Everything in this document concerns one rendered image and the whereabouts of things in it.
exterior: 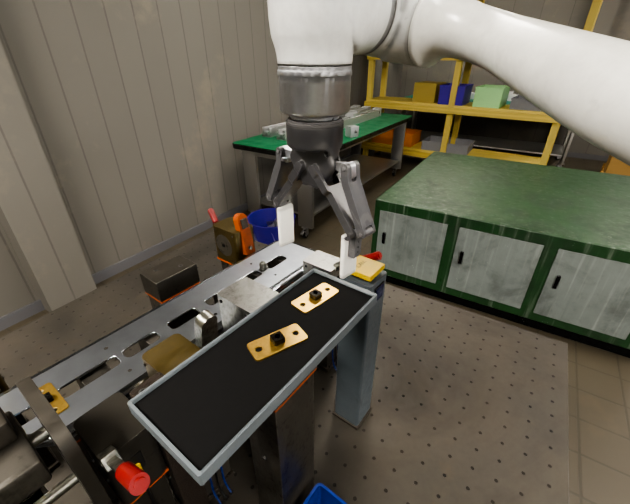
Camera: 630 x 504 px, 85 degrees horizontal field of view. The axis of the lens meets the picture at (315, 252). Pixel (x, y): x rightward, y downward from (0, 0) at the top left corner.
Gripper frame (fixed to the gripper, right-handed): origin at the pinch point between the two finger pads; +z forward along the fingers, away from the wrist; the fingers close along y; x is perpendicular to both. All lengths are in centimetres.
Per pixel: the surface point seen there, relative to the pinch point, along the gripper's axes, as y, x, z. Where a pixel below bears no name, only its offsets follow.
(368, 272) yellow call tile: -1.8, -12.7, 9.1
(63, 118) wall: 241, -19, 9
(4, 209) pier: 216, 28, 49
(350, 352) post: -0.3, -10.8, 30.1
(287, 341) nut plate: -4.7, 10.4, 8.7
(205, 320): 14.5, 13.6, 14.6
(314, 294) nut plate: -0.4, 0.6, 7.9
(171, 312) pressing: 34.4, 12.8, 25.0
